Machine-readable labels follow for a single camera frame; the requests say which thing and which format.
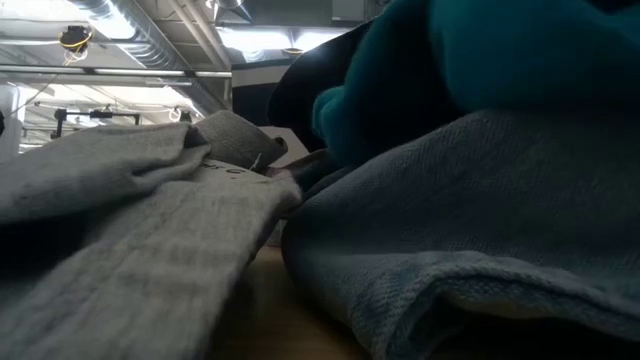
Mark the black garment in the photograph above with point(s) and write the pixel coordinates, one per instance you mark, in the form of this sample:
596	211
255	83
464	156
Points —
300	100

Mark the blue-grey knit garment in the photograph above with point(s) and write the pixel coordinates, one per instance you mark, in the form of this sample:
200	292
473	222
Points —
475	200

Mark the grey fabric garment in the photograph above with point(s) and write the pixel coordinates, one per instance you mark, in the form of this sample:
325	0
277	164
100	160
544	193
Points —
150	270

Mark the teal knit garment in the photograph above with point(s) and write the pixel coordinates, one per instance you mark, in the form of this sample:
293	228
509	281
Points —
500	50

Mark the navy white striped basket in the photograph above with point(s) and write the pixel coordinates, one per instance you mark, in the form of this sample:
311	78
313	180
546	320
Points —
252	105

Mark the bright ceiling light panel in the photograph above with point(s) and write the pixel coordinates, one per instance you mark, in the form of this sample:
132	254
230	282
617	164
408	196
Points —
255	40

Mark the grey ceiling pipe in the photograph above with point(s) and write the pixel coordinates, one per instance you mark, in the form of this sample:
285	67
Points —
125	71

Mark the black overhead rig bar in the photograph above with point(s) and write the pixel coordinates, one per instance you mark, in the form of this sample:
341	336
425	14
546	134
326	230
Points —
100	114

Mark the black yellow ceiling device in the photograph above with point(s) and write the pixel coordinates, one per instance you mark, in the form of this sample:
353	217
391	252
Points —
75	36

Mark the silver ceiling duct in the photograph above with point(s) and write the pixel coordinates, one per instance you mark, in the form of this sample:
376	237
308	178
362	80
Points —
145	45

